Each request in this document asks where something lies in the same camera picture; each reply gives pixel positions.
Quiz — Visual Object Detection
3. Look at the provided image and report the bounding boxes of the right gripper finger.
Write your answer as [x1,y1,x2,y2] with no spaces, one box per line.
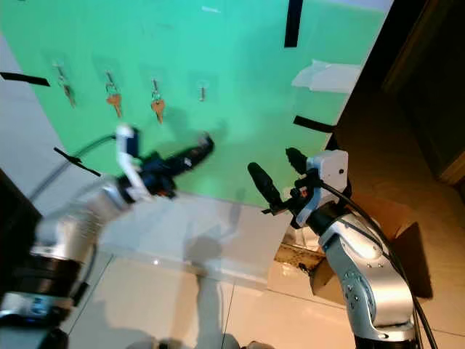
[247,161,284,206]
[286,148,317,179]

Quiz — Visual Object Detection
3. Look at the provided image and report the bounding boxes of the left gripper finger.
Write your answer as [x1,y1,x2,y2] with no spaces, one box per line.
[171,133,214,165]
[174,143,214,174]

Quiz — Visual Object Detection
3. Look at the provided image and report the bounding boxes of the short black tape strip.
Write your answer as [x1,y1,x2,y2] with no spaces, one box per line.
[0,71,41,88]
[53,147,101,177]
[294,115,335,134]

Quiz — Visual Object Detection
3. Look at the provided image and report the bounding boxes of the open brown cardboard box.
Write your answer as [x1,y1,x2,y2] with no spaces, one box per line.
[276,195,433,299]

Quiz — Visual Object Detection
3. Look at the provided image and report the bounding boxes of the wide white tape patch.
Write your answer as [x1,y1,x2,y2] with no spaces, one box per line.
[291,60,364,93]

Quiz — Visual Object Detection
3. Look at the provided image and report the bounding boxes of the dark silver key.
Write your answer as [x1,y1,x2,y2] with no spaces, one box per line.
[58,76,75,108]

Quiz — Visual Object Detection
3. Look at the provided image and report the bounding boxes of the black cabinet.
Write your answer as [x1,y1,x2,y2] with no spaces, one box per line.
[0,171,37,262]

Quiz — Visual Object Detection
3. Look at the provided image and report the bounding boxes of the long black tape strip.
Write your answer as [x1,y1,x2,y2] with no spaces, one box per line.
[285,0,304,48]

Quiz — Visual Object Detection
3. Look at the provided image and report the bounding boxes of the dark wooden door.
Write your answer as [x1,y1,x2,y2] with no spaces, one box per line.
[381,0,465,186]

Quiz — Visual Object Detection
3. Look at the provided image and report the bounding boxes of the grey robot right leg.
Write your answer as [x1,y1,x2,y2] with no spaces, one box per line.
[225,340,270,349]

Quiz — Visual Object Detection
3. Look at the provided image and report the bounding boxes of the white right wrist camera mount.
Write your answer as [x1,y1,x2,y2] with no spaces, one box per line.
[294,151,349,228]

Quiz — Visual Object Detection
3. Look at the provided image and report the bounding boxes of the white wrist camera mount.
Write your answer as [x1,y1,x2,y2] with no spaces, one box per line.
[294,151,349,228]
[115,124,150,201]

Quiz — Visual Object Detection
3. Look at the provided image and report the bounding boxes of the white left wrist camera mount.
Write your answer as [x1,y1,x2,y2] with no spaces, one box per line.
[115,124,150,201]

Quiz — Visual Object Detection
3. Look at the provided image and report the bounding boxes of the bronze key with ring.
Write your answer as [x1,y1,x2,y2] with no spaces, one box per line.
[150,95,166,123]
[105,86,123,119]

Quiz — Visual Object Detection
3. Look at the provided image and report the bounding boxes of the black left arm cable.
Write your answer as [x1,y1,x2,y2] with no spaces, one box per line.
[47,135,117,182]

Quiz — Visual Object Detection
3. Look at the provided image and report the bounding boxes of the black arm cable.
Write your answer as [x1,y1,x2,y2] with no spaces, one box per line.
[320,182,440,349]
[47,135,117,182]

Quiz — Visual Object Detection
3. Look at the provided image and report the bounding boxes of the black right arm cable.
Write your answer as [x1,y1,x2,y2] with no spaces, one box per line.
[320,182,440,349]

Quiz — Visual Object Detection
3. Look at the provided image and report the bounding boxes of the green wall sheet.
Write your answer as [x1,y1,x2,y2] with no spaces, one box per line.
[0,0,395,212]

